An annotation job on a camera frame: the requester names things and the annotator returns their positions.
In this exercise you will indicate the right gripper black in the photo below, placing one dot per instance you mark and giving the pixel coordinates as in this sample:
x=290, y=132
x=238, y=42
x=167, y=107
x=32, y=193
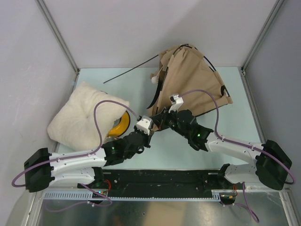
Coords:
x=160, y=118

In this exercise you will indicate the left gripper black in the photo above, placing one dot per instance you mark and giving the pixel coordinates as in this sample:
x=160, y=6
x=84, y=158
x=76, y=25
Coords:
x=147, y=137

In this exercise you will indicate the black tent pole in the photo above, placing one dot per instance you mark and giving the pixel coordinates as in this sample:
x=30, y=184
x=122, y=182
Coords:
x=131, y=69
x=207, y=61

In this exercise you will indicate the beige fabric pet tent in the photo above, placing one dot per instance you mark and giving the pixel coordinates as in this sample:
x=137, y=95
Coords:
x=195, y=82

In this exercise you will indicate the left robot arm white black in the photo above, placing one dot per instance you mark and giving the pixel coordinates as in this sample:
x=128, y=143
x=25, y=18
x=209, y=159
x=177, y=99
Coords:
x=41, y=166

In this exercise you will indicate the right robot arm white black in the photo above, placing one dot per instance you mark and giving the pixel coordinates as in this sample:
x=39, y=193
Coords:
x=266, y=163

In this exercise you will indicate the yellow pet bowl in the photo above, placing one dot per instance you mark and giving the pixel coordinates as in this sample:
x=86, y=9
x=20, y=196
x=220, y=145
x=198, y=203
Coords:
x=120, y=126

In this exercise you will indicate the stainless steel pet bowl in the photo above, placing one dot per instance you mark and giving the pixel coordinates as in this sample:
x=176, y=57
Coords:
x=111, y=138

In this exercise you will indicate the white pompom toy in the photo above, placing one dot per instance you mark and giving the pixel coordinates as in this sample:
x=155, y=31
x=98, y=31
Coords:
x=155, y=76

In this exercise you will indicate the cream plush cushion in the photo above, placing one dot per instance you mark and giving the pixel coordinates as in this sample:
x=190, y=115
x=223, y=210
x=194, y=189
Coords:
x=74, y=124

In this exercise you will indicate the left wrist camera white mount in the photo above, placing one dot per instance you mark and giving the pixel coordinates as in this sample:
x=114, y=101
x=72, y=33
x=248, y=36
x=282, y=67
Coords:
x=145, y=125

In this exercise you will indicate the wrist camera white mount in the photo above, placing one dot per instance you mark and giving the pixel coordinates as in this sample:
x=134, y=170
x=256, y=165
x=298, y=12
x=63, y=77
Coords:
x=176, y=101
x=145, y=125

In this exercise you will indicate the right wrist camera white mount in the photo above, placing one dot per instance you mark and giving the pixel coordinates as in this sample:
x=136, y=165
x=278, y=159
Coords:
x=176, y=101

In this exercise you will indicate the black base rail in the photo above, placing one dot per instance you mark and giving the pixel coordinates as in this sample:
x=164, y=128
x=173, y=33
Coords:
x=160, y=183

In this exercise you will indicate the white slotted cable duct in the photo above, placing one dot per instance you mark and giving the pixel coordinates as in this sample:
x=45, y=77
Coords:
x=100, y=196

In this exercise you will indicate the right aluminium frame post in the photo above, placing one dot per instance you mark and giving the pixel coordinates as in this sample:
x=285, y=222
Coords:
x=263, y=32

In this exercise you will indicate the aluminium frame post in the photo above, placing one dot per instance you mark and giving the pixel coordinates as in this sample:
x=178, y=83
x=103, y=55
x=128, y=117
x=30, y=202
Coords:
x=263, y=32
x=57, y=34

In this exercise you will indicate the left aluminium frame post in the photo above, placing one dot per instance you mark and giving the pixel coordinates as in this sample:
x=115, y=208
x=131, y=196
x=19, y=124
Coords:
x=57, y=34

